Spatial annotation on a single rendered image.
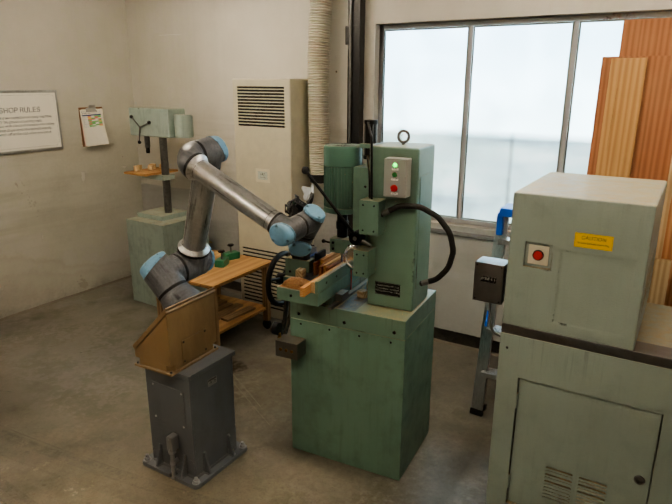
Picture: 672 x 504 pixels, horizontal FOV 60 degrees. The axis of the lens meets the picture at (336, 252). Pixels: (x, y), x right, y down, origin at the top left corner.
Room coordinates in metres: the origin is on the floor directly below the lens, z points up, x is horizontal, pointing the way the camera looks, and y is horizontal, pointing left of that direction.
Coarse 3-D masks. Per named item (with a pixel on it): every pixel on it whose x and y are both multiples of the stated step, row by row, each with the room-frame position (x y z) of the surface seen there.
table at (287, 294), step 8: (312, 272) 2.65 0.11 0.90; (352, 272) 2.67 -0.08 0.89; (344, 280) 2.59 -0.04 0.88; (352, 280) 2.68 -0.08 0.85; (280, 288) 2.44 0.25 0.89; (288, 288) 2.43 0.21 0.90; (328, 288) 2.45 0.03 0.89; (336, 288) 2.52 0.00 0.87; (280, 296) 2.44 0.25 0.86; (288, 296) 2.42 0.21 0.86; (296, 296) 2.40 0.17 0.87; (312, 296) 2.37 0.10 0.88; (320, 296) 2.38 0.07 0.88; (328, 296) 2.45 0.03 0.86; (312, 304) 2.37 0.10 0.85; (320, 304) 2.38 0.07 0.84
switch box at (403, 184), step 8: (384, 160) 2.40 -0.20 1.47; (392, 160) 2.38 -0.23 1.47; (400, 160) 2.37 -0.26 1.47; (408, 160) 2.37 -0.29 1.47; (384, 168) 2.40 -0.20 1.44; (400, 168) 2.37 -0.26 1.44; (408, 168) 2.37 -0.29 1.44; (384, 176) 2.40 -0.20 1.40; (392, 176) 2.38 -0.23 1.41; (400, 176) 2.37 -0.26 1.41; (408, 176) 2.38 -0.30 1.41; (384, 184) 2.40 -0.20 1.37; (392, 184) 2.38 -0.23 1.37; (400, 184) 2.37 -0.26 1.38; (408, 184) 2.38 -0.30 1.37; (384, 192) 2.40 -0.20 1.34; (400, 192) 2.36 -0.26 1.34; (408, 192) 2.39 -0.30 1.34
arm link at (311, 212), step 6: (312, 204) 2.19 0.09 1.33; (306, 210) 2.14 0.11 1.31; (312, 210) 2.16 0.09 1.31; (318, 210) 2.18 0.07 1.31; (306, 216) 2.13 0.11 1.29; (312, 216) 2.13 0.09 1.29; (318, 216) 2.14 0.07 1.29; (324, 216) 2.16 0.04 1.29; (312, 222) 2.13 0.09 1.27; (318, 222) 2.14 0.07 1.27; (312, 228) 2.13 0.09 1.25; (318, 228) 2.17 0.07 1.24; (312, 234) 2.17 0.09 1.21
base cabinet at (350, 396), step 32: (320, 352) 2.48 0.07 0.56; (352, 352) 2.40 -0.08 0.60; (384, 352) 2.33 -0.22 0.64; (416, 352) 2.44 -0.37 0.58; (320, 384) 2.48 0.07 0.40; (352, 384) 2.40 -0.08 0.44; (384, 384) 2.33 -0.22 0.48; (416, 384) 2.47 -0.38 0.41; (320, 416) 2.48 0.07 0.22; (352, 416) 2.40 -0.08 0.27; (384, 416) 2.33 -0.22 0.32; (416, 416) 2.49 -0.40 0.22; (320, 448) 2.48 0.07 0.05; (352, 448) 2.40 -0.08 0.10; (384, 448) 2.33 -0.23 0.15; (416, 448) 2.51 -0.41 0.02
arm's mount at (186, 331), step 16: (176, 304) 2.32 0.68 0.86; (192, 304) 2.41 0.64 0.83; (208, 304) 2.50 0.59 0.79; (160, 320) 2.28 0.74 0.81; (176, 320) 2.32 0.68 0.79; (192, 320) 2.40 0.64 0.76; (208, 320) 2.49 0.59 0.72; (144, 336) 2.33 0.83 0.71; (160, 336) 2.29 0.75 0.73; (176, 336) 2.31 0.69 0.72; (192, 336) 2.39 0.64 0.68; (208, 336) 2.49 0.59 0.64; (144, 352) 2.34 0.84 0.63; (160, 352) 2.29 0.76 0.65; (176, 352) 2.30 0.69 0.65; (192, 352) 2.38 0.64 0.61; (208, 352) 2.48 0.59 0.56; (160, 368) 2.30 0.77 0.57; (176, 368) 2.30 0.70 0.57
